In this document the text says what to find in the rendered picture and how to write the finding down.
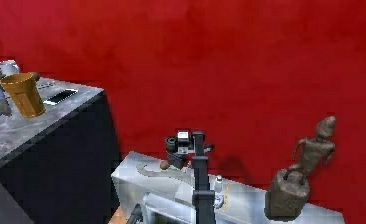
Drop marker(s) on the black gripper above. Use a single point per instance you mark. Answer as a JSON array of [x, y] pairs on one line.
[[177, 159]]

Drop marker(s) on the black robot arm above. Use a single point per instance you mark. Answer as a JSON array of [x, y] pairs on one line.
[[201, 173]]

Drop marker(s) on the grey curved knife blade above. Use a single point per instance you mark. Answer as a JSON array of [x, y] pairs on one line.
[[157, 174]]

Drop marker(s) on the brown round lump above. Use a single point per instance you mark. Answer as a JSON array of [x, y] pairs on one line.
[[164, 164]]

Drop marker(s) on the silver white worktop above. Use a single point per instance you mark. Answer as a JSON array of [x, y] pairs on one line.
[[147, 190]]

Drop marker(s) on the small white shaker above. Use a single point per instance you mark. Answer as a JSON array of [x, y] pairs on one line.
[[218, 182]]

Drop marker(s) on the thin yellow stick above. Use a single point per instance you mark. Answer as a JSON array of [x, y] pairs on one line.
[[225, 196]]

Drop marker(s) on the small black angled object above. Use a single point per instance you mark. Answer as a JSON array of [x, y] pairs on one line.
[[135, 215]]

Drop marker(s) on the brown figure statue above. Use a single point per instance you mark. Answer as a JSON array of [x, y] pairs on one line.
[[287, 196]]

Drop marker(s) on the black cabinet grey marble top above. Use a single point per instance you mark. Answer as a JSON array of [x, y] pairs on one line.
[[57, 156]]

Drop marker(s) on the orange brown cup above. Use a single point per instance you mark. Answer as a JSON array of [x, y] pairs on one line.
[[24, 96]]

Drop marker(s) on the blue grey bottle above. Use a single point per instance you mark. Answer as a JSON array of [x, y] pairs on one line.
[[0, 96]]

